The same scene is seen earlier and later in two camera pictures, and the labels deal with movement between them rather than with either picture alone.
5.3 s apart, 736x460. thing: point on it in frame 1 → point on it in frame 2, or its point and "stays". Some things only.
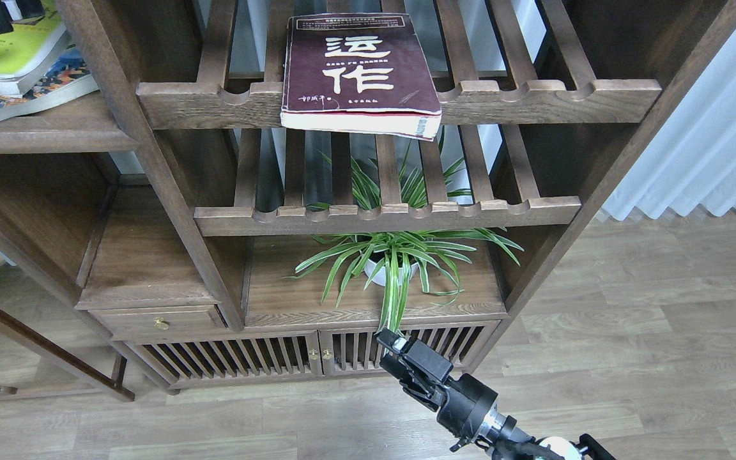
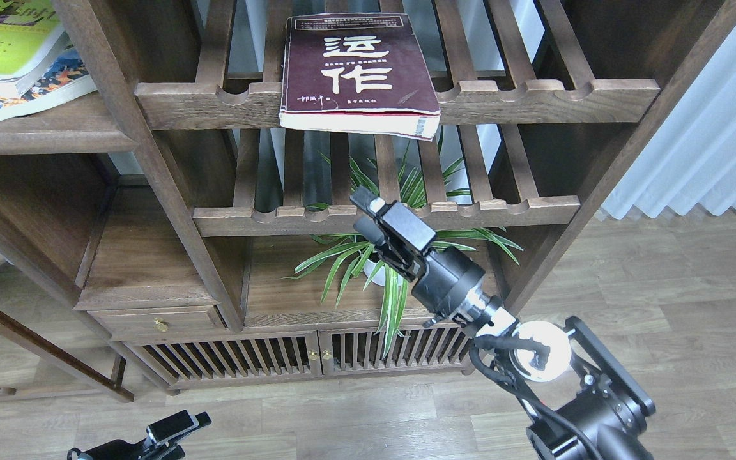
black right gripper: (466, 402) → (448, 285)
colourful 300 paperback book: (69, 76) stays
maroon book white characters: (360, 73) stays
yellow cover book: (7, 64) stays
